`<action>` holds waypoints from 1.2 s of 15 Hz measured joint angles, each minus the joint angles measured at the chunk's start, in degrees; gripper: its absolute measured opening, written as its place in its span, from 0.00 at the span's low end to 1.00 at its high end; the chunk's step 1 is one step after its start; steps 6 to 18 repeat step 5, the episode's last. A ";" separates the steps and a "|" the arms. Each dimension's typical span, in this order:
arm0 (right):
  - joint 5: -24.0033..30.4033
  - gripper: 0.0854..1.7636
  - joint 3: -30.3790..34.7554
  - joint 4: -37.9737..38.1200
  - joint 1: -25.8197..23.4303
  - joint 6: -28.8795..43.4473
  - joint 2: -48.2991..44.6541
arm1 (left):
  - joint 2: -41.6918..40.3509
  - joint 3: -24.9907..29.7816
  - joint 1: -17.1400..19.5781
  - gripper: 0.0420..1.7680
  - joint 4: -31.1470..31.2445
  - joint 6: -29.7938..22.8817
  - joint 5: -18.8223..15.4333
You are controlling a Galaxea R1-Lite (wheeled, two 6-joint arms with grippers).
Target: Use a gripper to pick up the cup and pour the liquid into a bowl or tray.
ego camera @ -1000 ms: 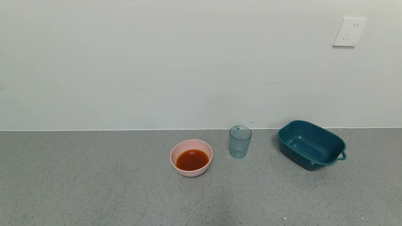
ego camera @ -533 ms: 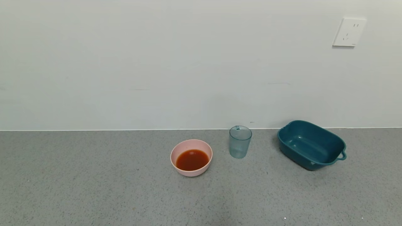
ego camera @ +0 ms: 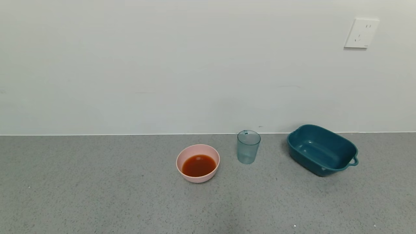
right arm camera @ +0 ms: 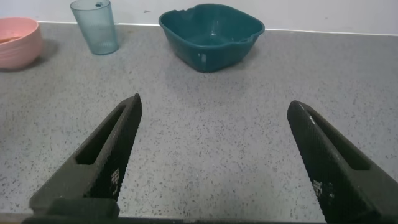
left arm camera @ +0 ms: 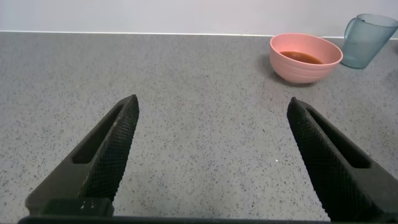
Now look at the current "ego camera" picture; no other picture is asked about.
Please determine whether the reddish brown liquid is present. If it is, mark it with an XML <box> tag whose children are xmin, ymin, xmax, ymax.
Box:
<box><xmin>182</xmin><ymin>154</ymin><xmax>217</xmax><ymax>178</ymax></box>

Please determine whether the transparent blue ribbed cup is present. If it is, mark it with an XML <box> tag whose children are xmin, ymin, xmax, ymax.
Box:
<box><xmin>237</xmin><ymin>130</ymin><xmax>261</xmax><ymax>165</ymax></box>

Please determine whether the pink ribbed bowl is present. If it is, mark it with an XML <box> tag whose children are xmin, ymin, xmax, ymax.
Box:
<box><xmin>176</xmin><ymin>144</ymin><xmax>220</xmax><ymax>183</ymax></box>

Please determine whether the teal plastic tub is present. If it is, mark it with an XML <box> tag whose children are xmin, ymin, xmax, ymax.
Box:
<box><xmin>287</xmin><ymin>124</ymin><xmax>359</xmax><ymax>177</ymax></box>

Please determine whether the white wall socket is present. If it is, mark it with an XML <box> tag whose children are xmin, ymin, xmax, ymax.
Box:
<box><xmin>344</xmin><ymin>18</ymin><xmax>380</xmax><ymax>49</ymax></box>

